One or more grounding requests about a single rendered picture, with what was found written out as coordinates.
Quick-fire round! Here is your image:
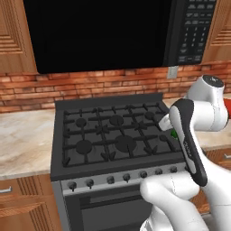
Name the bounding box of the red bowl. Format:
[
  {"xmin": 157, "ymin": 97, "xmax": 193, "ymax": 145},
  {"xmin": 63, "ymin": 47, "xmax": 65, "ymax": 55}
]
[{"xmin": 223, "ymin": 98, "xmax": 231, "ymax": 119}]

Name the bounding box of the grey wall socket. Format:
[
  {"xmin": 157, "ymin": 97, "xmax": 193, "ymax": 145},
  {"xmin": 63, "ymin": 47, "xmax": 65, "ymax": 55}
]
[{"xmin": 166, "ymin": 66, "xmax": 180, "ymax": 80}]

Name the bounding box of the green cup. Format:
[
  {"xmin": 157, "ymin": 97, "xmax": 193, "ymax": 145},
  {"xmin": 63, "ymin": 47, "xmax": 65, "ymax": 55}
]
[{"xmin": 170, "ymin": 128, "xmax": 180, "ymax": 141}]

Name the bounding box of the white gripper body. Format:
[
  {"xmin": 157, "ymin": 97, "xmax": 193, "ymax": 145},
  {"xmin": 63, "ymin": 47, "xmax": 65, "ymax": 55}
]
[{"xmin": 158, "ymin": 113, "xmax": 175, "ymax": 133}]

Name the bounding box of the dark grey oven door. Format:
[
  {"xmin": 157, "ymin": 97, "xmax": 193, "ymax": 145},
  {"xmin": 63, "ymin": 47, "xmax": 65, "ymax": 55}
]
[{"xmin": 63, "ymin": 183, "xmax": 155, "ymax": 231}]

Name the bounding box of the dark grey gas stove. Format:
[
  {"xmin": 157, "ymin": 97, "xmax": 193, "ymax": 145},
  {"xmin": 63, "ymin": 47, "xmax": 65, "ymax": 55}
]
[{"xmin": 49, "ymin": 92, "xmax": 195, "ymax": 231}]

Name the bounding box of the black microwave oven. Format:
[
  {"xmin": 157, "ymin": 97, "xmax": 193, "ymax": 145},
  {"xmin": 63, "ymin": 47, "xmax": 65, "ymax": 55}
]
[{"xmin": 23, "ymin": 0, "xmax": 217, "ymax": 75}]

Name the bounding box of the wooden wall cupboard door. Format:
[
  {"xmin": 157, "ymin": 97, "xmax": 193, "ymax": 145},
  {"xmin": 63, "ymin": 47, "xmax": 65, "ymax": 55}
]
[
  {"xmin": 0, "ymin": 0, "xmax": 39, "ymax": 75},
  {"xmin": 200, "ymin": 0, "xmax": 231, "ymax": 65}
]

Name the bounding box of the wooden drawer front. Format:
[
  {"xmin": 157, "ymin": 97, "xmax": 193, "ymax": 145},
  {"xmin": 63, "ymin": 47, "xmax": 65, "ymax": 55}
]
[
  {"xmin": 203, "ymin": 147, "xmax": 231, "ymax": 171},
  {"xmin": 0, "ymin": 173, "xmax": 54, "ymax": 208}
]

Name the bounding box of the wooden base cupboard door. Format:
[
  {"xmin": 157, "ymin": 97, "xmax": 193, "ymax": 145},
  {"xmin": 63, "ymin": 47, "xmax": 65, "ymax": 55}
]
[
  {"xmin": 189, "ymin": 189, "xmax": 211, "ymax": 215},
  {"xmin": 0, "ymin": 200, "xmax": 63, "ymax": 231}
]

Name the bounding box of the dark oven door handle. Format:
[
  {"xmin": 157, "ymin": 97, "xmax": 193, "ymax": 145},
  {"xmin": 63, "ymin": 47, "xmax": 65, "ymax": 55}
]
[{"xmin": 79, "ymin": 193, "xmax": 144, "ymax": 209}]

